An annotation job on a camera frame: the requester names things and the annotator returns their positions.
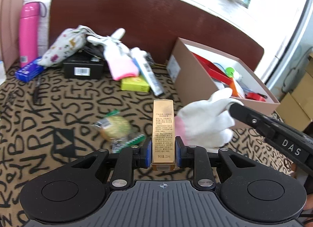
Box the red tape roll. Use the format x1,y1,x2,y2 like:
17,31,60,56
246,92,267,102

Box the gold cosmetic box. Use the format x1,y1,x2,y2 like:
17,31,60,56
152,99,176,171

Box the white cotton glove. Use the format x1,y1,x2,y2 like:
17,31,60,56
174,88,243,153

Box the red and black box lid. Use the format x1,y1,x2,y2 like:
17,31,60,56
192,52,232,86

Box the packaged green cookie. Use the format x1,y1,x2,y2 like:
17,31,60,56
91,110,146,153

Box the stacked cardboard boxes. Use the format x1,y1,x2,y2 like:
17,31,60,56
276,53,313,136

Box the yellow small box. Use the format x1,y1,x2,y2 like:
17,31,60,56
121,75,150,92

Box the brown cardboard storage box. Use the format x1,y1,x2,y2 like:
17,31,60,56
167,38,280,116

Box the letter-patterned brown blanket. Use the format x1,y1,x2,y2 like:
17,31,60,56
0,63,298,227

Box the white glove with pink cuff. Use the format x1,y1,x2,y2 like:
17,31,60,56
86,28,139,81

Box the white and blue tube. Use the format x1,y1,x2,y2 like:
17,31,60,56
130,47,164,96

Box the black product box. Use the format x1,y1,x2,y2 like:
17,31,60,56
63,51,104,79

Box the black pen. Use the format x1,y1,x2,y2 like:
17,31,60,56
32,75,41,104

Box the blue flat box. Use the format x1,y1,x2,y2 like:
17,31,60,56
15,57,45,83

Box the dark brown headboard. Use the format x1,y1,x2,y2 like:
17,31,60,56
48,0,264,69

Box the pink thermos bottle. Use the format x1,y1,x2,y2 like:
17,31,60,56
19,2,40,68

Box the patterned drawstring pouch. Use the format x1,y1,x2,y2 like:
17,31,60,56
37,25,94,68

